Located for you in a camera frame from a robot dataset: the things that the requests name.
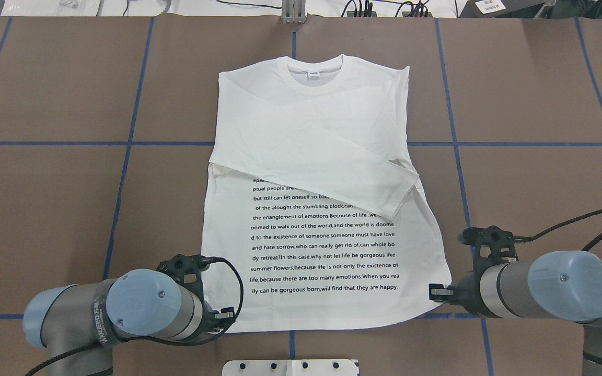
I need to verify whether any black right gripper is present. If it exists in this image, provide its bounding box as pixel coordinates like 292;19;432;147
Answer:
429;280;482;314

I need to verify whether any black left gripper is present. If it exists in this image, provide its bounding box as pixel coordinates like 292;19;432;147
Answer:
196;300;237;337

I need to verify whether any white long-sleeve printed shirt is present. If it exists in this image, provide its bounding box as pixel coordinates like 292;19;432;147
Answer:
202;55;452;333

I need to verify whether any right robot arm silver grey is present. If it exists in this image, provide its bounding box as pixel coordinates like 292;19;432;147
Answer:
429;250;602;375

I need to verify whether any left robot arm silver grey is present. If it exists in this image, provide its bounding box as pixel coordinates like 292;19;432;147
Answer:
23;269;237;375

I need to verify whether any white central mounting column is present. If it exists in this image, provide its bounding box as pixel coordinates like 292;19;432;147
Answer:
222;359;360;375

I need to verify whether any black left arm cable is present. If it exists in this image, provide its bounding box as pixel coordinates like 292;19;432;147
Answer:
24;256;245;376

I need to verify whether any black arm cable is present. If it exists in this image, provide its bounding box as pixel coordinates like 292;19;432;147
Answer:
515;203;602;252
24;256;245;376

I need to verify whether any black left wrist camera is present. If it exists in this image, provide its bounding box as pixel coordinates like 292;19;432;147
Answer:
156;254;215;298

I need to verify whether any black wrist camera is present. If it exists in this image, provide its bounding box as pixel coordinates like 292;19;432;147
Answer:
156;254;215;298
458;226;533;260

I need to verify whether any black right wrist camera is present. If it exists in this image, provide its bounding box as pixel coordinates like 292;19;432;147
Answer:
458;226;533;260

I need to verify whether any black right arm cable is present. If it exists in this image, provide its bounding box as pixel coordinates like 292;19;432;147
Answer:
515;203;602;252

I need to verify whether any aluminium frame post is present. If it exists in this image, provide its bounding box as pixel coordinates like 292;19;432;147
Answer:
281;0;307;24

